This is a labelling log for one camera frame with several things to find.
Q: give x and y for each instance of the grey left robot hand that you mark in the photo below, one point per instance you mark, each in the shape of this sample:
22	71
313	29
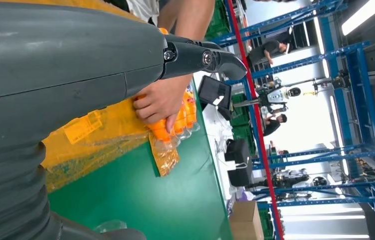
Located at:
58	59

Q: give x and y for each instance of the dark tablet on stand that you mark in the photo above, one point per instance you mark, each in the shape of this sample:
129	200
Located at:
212	92

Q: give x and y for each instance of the yellow taped cardboard sheet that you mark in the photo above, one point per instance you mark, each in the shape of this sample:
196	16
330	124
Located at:
108	132

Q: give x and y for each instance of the white table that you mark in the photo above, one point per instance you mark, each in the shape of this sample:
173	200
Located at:
214	132

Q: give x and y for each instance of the green plastic crate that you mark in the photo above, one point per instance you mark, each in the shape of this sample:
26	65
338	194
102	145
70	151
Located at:
242	132
217	20
266	225

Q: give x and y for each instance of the person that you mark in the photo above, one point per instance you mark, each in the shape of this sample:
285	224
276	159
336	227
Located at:
187	20
267	48
272	126

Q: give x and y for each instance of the black carry case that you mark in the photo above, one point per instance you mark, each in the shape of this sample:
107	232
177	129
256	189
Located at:
238	150

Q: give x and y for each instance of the white humanoid robot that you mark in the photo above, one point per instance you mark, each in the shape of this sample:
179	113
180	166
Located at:
275	96

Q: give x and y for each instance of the brown cardboard box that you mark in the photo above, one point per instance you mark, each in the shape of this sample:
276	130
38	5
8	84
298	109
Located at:
245	222

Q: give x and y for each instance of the dark humanoid robot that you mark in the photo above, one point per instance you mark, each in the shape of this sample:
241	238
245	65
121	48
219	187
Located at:
287	180

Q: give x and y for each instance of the blue metal rack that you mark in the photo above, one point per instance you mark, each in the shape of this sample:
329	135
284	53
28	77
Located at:
359	99

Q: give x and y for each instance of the ceiling light strip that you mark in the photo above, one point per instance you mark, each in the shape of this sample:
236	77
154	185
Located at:
363	16

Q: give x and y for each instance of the red metal rail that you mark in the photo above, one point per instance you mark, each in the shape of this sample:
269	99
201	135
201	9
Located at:
258	132

